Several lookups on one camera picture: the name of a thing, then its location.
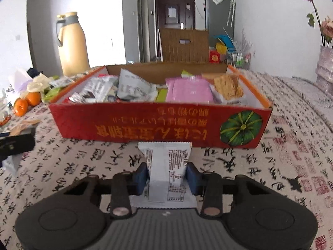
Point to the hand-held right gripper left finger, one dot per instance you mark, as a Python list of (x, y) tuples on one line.
[(140, 179)]

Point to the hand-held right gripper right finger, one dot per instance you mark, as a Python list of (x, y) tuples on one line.
[(193, 179)]

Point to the red cardboard box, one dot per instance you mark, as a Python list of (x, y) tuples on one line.
[(156, 127)]

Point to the pink snack packet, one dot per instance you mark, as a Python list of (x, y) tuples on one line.
[(192, 89), (169, 91)]

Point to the clear container red contents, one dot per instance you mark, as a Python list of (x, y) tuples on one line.
[(4, 109)]

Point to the orange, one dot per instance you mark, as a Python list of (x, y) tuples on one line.
[(34, 99), (20, 108)]

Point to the small green packet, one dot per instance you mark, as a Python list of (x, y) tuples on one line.
[(53, 93)]

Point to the pale purple plastic bag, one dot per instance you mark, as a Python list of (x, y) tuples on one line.
[(18, 78)]

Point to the dark blue item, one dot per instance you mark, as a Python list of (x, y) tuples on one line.
[(35, 72)]

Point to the small silver packet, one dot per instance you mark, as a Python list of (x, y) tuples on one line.
[(62, 81)]

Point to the long green snack packet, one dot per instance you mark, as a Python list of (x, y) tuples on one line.
[(161, 95)]

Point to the red snack bag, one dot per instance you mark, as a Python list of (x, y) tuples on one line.
[(96, 89)]

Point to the green white snack packet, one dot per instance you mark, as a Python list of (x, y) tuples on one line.
[(186, 74)]

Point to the beige thermos jug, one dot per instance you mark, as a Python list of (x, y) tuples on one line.
[(74, 49)]

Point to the red gift box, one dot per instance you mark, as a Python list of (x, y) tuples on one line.
[(215, 56)]

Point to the yellow plastic item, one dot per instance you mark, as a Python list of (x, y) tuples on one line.
[(221, 49)]

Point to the brown cardboard box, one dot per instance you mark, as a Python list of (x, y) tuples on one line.
[(171, 47)]

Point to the quilted patterned cloth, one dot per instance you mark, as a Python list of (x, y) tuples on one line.
[(299, 96)]

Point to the blue plastic item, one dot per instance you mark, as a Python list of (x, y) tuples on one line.
[(225, 41)]

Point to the pink dried pampas grass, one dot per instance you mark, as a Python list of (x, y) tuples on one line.
[(244, 43)]

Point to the grey refrigerator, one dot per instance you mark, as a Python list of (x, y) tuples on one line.
[(221, 15)]

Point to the dark brown door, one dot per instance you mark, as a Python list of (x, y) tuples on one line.
[(162, 13)]

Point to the white paper notice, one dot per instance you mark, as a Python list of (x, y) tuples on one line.
[(172, 11)]

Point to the pink textured vase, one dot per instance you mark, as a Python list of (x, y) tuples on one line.
[(325, 70)]

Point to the white folded umbrella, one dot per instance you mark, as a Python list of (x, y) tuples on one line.
[(231, 9)]

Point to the dried pink roses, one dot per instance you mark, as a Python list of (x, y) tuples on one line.
[(327, 27)]

